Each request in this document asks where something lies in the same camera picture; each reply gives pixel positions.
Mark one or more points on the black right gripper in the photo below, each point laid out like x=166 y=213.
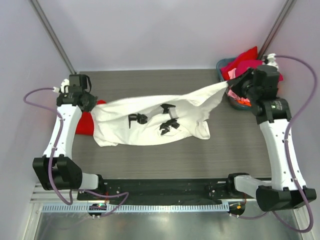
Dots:
x=240 y=83

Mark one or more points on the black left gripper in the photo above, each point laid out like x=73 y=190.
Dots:
x=92 y=102

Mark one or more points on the white printed t shirt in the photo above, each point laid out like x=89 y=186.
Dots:
x=156 y=120

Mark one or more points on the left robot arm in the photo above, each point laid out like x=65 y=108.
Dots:
x=56 y=169

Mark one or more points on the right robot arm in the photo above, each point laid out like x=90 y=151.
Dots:
x=288 y=189

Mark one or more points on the magenta t shirt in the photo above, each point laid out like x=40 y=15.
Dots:
x=240 y=68

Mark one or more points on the orange t shirt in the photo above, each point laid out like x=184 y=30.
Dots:
x=244 y=102

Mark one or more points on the red t shirt in basket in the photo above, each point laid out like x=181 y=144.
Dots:
x=250 y=54

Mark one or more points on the pink t shirt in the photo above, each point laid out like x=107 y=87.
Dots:
x=232 y=75

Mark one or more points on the folded red t shirt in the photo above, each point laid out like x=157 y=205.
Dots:
x=85 y=124

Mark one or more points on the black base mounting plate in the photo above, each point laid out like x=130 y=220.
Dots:
x=170 y=192

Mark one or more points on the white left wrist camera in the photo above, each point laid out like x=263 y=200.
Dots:
x=64 y=87

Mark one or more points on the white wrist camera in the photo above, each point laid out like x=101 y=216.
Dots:
x=64 y=87
x=270 y=60

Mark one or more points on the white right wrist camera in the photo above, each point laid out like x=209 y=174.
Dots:
x=270 y=60

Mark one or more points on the right aluminium corner post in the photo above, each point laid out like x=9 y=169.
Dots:
x=279 y=21

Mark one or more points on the aluminium corner post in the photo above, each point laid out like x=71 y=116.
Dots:
x=279 y=21
x=35 y=4

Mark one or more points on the left aluminium corner post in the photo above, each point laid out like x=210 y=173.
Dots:
x=35 y=4

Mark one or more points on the aluminium frame rail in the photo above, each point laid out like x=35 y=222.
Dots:
x=40 y=195

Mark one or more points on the slotted white cable duct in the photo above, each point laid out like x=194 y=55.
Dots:
x=104 y=208

